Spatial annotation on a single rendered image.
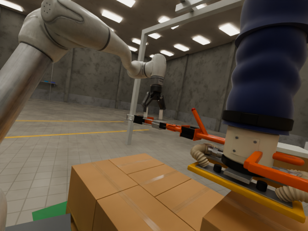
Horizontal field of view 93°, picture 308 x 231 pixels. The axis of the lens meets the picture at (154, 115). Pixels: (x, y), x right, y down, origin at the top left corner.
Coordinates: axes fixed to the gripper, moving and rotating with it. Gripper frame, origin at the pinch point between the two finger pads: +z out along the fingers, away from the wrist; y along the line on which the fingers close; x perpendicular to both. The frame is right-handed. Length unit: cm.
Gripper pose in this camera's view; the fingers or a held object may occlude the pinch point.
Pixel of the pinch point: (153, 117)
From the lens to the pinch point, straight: 95.3
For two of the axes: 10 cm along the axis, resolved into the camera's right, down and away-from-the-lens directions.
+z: -1.0, 9.9, -0.4
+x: -6.8, -0.4, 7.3
